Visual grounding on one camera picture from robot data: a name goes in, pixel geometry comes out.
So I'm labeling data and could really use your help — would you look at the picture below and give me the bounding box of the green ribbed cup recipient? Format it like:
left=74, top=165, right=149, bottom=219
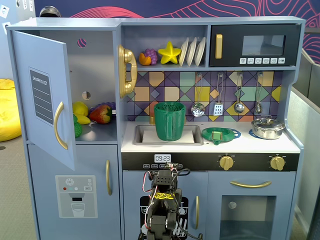
left=153, top=101, right=187, bottom=142

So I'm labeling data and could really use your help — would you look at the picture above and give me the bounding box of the blue shopping list cabinet door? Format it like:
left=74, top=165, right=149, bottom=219
left=11, top=30, right=76, bottom=172

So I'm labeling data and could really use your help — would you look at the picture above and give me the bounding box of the gray toy sink basin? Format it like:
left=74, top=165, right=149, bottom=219
left=132, top=124, right=205, bottom=146

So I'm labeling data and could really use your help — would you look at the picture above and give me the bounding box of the steel perforated skimmer spoon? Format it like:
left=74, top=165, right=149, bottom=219
left=191, top=72, right=206, bottom=118

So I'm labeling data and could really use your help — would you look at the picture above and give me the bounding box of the purple toy grape bunch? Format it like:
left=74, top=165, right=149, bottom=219
left=144, top=48, right=158, bottom=65
left=89, top=101, right=117, bottom=115

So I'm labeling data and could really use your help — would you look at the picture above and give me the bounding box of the gold toy telephone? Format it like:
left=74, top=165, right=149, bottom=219
left=117, top=44, right=138, bottom=99

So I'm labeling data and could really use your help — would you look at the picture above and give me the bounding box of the steel slotted toy spatula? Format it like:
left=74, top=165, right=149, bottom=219
left=213, top=72, right=225, bottom=116

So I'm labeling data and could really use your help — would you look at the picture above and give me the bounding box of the red toy strawberry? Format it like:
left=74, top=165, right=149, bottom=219
left=89, top=104, right=113, bottom=125

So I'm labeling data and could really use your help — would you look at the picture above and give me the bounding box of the orange toy fruit slice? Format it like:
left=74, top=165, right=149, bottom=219
left=138, top=51, right=152, bottom=66

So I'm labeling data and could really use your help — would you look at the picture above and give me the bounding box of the blue dishwasher door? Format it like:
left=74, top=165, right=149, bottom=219
left=122, top=170, right=209, bottom=240

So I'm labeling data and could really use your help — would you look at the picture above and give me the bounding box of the yellow toy star fruit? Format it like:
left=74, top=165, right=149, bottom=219
left=157, top=41, right=182, bottom=65

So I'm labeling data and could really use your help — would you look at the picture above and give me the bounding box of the white toy plate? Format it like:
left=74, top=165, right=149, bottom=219
left=178, top=37, right=190, bottom=67
left=186, top=36, right=198, bottom=68
left=194, top=36, right=207, bottom=67

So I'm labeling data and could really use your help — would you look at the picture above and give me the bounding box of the yellow toy banana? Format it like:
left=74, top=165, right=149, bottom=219
left=74, top=113, right=92, bottom=125

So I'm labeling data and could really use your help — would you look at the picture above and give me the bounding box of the gold stove knob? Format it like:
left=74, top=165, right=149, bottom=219
left=219, top=154, right=235, bottom=172
left=269, top=155, right=285, bottom=172

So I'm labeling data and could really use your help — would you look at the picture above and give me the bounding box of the steel toy ladle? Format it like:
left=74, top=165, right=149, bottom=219
left=233, top=71, right=245, bottom=114

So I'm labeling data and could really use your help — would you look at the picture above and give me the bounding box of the yellow toy lemon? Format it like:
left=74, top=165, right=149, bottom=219
left=72, top=101, right=90, bottom=118

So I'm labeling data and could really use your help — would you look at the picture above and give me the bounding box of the green toy vegetable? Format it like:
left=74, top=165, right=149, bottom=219
left=72, top=113, right=83, bottom=138

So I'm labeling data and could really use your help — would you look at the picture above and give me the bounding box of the blue oven door with window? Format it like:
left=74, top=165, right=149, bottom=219
left=207, top=171, right=297, bottom=240

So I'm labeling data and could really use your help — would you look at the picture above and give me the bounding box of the black toy microwave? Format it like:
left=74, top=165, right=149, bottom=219
left=208, top=24, right=302, bottom=68

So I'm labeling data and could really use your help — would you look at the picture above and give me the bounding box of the small steel toy spoon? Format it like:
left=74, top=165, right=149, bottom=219
left=254, top=71, right=264, bottom=114

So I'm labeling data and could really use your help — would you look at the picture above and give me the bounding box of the steel toy pot with lid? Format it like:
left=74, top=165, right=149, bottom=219
left=250, top=115, right=286, bottom=140

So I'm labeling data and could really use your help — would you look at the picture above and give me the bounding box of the blue fridge door with dispenser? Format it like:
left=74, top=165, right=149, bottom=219
left=27, top=143, right=121, bottom=240

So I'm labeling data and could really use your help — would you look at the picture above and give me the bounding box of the blue wooden toy kitchen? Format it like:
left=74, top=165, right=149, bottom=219
left=5, top=16, right=306, bottom=240

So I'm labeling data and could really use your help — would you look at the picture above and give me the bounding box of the yellow bean bag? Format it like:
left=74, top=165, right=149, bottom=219
left=0, top=78, right=23, bottom=143

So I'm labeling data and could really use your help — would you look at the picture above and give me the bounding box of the black shiny dome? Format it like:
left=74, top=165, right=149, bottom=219
left=39, top=6, right=62, bottom=18

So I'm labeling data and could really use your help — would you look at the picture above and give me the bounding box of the tall gray desk partition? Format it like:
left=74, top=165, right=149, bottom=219
left=291, top=47, right=320, bottom=101

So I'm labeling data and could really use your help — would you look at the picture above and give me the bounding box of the green flat ring with handle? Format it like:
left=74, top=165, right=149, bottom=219
left=201, top=126, right=238, bottom=146

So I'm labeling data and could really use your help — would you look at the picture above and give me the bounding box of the gold fridge door handle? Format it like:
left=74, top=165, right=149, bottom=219
left=105, top=159, right=113, bottom=196

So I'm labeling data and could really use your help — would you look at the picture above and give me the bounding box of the gold microwave door handle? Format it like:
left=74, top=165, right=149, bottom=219
left=215, top=33, right=223, bottom=60

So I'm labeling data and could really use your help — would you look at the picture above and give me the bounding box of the gold dishwasher door handle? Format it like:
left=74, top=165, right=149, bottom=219
left=194, top=195, right=200, bottom=230

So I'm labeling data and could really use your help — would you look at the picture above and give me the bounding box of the gold cabinet door handle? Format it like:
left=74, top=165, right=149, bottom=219
left=53, top=101, right=69, bottom=151

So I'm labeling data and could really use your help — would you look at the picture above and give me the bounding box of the gold oven door handle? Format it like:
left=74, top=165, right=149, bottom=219
left=229, top=180, right=273, bottom=189

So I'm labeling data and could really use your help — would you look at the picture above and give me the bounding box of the white wall sign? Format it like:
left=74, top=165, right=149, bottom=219
left=21, top=0, right=35, bottom=11
left=1, top=21, right=12, bottom=35
left=0, top=4, right=10, bottom=20

